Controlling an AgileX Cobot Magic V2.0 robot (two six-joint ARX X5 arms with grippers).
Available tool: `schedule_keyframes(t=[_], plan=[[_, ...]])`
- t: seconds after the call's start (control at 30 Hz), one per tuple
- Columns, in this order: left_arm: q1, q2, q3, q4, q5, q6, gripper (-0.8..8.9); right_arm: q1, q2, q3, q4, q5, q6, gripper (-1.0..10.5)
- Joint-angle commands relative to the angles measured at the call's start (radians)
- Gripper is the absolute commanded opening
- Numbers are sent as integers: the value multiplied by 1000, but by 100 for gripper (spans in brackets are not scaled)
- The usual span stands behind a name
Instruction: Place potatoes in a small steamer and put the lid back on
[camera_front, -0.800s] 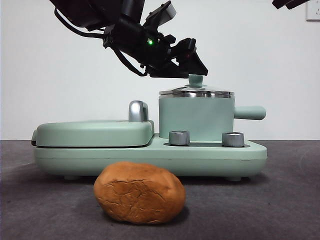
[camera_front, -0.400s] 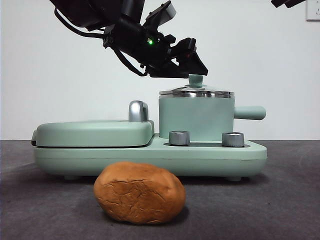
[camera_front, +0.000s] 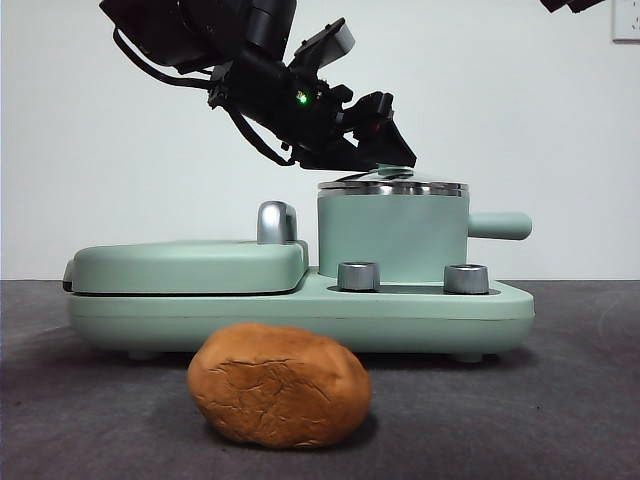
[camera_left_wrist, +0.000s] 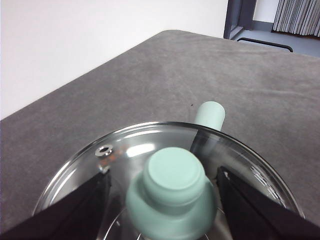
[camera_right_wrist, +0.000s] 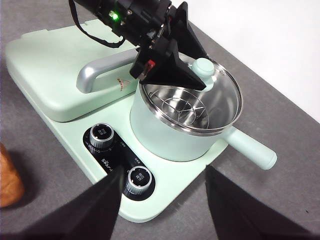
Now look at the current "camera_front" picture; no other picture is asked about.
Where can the white wall socket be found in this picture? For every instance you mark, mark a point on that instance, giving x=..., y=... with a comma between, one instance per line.
x=629, y=22

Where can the silver control knob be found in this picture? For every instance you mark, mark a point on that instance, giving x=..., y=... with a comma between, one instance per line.
x=357, y=276
x=466, y=280

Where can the brown potato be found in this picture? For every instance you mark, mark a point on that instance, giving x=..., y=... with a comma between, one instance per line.
x=280, y=390

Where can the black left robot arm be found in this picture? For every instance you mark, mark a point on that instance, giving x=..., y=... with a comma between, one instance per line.
x=260, y=75

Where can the mint green breakfast machine base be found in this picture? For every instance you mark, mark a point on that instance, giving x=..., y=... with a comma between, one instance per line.
x=250, y=325

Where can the mint green griddle lid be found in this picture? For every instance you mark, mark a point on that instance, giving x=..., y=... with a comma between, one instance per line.
x=175, y=265

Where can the glass pot lid green knob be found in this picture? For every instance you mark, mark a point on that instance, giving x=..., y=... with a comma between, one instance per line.
x=440, y=186

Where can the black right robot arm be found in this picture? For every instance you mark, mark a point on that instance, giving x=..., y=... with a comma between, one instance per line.
x=575, y=5

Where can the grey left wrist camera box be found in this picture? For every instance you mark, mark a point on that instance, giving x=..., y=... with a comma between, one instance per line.
x=345, y=37

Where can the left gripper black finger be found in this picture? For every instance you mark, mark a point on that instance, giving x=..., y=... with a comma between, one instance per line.
x=390, y=142
x=335, y=157

